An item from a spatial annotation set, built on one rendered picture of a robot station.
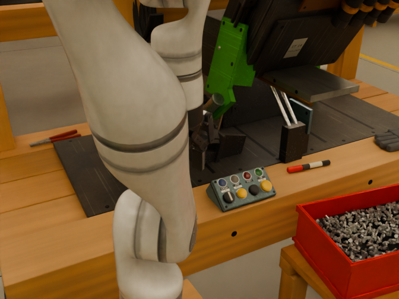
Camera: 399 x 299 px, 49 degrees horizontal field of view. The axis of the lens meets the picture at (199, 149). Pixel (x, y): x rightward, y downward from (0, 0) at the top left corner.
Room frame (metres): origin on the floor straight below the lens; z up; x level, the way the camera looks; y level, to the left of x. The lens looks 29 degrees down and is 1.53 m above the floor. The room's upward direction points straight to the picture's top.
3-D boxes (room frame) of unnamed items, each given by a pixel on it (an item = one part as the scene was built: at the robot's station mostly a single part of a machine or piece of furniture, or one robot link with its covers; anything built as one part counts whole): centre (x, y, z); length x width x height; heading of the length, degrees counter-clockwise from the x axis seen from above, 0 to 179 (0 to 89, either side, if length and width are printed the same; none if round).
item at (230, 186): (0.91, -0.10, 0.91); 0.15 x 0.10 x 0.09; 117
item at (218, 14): (1.43, -0.17, 1.07); 0.30 x 0.18 x 0.34; 117
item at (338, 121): (1.26, -0.14, 0.89); 1.10 x 0.42 x 0.02; 117
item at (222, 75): (1.17, -0.10, 1.17); 0.13 x 0.12 x 0.20; 117
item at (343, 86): (1.20, -0.25, 1.11); 0.39 x 0.16 x 0.03; 27
